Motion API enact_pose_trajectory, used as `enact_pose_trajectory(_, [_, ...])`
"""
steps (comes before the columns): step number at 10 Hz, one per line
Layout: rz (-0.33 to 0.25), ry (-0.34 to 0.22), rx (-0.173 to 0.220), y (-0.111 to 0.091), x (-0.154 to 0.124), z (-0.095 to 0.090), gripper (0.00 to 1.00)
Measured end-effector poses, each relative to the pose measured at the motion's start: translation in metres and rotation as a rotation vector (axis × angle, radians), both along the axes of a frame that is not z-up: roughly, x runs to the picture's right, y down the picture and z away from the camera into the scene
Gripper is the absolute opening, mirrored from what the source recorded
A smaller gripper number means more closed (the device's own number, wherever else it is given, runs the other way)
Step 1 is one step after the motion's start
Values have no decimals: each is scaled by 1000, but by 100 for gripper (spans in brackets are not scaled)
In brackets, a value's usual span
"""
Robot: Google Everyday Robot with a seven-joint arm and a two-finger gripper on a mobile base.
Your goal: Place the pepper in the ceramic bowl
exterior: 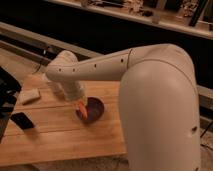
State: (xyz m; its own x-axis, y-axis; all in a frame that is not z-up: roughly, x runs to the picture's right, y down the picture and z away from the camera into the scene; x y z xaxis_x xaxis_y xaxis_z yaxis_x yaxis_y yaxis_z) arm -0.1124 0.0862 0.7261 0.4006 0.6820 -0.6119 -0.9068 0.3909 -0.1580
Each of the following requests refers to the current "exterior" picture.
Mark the white ribbed gripper body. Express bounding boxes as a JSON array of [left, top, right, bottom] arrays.
[[61, 81, 85, 101]]

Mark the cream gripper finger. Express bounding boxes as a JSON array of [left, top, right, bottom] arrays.
[[80, 96, 88, 105]]

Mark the beige sponge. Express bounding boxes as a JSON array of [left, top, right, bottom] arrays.
[[19, 88, 40, 104]]

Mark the black phone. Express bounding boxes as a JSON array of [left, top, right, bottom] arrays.
[[10, 112, 34, 130]]

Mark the dark purple ceramic bowl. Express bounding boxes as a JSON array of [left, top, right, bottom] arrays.
[[76, 97, 105, 124]]

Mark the black cable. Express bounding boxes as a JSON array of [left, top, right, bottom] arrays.
[[32, 46, 51, 75]]

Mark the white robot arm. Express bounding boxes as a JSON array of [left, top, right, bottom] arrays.
[[46, 44, 201, 171]]

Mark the wooden shelf with clutter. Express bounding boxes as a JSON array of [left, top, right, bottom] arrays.
[[47, 0, 213, 40]]

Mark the white plastic cup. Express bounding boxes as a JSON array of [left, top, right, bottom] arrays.
[[42, 74, 62, 94]]

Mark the black chair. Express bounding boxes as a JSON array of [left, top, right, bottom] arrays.
[[0, 66, 21, 142]]

